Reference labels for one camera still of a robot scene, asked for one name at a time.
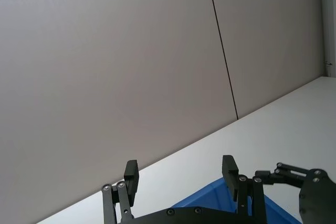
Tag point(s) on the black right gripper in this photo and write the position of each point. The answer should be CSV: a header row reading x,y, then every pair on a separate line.
x,y
319,197

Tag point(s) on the white door frame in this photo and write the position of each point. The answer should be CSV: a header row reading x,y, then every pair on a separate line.
x,y
329,24

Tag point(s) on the blue plastic bin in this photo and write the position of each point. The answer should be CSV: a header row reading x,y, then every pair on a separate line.
x,y
210,197

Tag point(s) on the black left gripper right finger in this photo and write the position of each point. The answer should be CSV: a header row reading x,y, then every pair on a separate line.
x,y
229,174

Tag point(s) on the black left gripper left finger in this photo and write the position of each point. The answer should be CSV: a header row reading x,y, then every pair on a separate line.
x,y
130,182

